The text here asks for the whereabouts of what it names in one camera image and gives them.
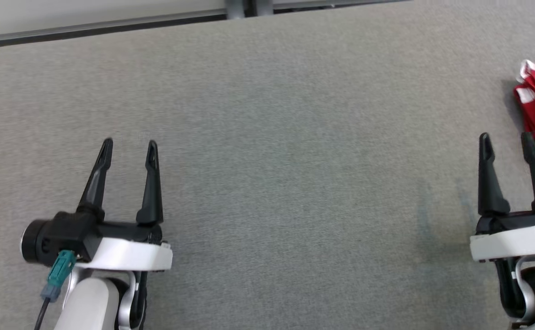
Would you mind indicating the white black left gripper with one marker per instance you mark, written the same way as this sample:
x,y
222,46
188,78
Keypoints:
x,y
130,254

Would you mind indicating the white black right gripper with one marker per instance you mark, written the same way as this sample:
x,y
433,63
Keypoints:
x,y
515,240

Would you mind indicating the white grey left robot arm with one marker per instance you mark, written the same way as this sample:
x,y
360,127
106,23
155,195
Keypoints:
x,y
89,302

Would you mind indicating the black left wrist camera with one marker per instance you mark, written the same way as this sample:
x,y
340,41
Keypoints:
x,y
57,238

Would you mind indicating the grey metal wall rail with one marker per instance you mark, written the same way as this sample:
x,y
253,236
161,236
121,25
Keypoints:
x,y
89,30

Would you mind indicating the grey metal double post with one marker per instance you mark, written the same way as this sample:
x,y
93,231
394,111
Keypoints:
x,y
235,8

